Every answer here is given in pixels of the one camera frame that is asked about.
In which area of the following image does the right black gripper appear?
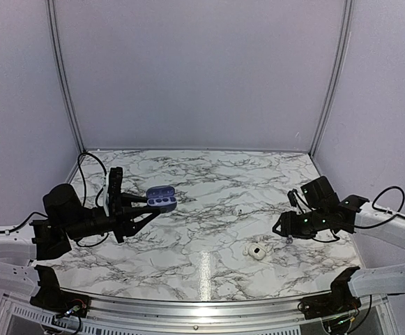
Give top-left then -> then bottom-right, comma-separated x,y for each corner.
273,207 -> 328,239

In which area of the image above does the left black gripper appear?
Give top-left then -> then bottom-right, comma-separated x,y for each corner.
64,193 -> 160,244

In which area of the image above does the purple earbud charging case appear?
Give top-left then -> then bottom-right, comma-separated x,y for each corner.
146,186 -> 177,213

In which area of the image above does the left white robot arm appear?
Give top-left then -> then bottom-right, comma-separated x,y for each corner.
0,184 -> 166,313

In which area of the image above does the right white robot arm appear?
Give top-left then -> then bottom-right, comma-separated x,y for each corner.
272,176 -> 405,313

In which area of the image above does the white earbud case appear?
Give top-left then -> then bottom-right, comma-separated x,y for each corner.
243,245 -> 267,260

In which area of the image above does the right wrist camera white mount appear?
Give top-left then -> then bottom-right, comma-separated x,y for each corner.
287,190 -> 302,211

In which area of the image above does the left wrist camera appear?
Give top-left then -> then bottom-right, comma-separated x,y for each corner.
103,167 -> 123,216

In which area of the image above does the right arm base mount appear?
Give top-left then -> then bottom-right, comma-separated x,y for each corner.
298,292 -> 361,320

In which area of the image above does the front aluminium rail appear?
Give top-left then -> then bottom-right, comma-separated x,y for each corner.
0,289 -> 388,335

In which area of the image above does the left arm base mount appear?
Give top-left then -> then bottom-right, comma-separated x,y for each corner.
29,288 -> 91,318

